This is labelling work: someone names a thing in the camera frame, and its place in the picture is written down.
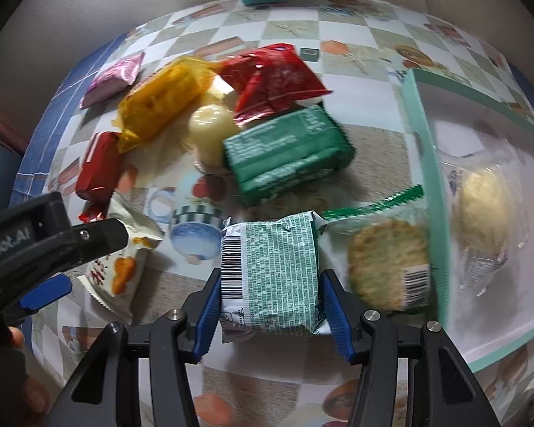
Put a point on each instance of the large red snack packet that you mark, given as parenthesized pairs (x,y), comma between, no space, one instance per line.
(276,75)

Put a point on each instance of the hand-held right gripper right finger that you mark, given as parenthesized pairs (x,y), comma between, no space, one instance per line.
(333,311)

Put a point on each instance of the small red candy packet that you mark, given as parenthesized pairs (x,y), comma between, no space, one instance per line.
(98,164)

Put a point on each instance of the white box with mint rim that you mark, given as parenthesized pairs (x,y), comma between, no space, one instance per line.
(427,142)

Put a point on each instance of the white packet with orange print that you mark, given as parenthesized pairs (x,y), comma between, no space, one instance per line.
(120,267)

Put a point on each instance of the person's left hand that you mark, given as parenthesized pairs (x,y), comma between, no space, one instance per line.
(31,393)

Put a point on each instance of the yellow snack packet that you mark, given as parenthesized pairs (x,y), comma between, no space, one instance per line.
(160,98)

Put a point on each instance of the green and white snack packet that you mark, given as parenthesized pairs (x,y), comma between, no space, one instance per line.
(276,275)

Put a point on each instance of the round pastry in clear packet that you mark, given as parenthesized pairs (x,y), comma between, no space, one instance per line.
(480,209)

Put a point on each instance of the white bun in clear packet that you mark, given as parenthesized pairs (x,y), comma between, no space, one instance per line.
(211,129)

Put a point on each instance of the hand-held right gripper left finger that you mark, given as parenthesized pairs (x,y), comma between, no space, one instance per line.
(207,316)

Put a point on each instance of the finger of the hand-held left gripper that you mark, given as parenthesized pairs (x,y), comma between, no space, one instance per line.
(102,238)
(46,293)

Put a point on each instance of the round cracker packet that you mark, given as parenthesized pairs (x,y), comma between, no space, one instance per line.
(382,262)

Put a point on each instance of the pink snack packet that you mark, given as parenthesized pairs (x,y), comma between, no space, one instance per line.
(111,80)

